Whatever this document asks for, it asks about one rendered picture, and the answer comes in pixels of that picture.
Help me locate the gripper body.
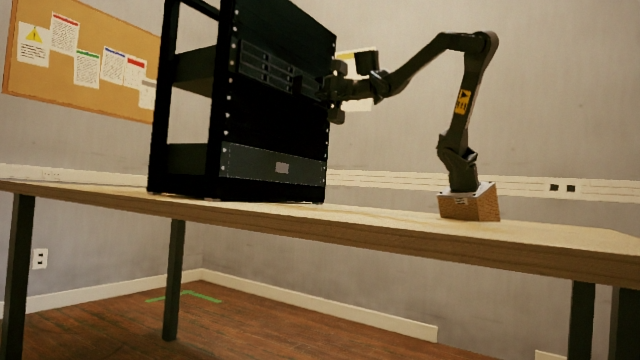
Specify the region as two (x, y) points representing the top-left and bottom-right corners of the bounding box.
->
(328, 58), (361, 125)

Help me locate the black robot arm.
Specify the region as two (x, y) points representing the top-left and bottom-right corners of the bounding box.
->
(324, 30), (499, 193)

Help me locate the black equipment rack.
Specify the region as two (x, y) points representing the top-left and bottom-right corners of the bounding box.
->
(146, 0), (337, 205)

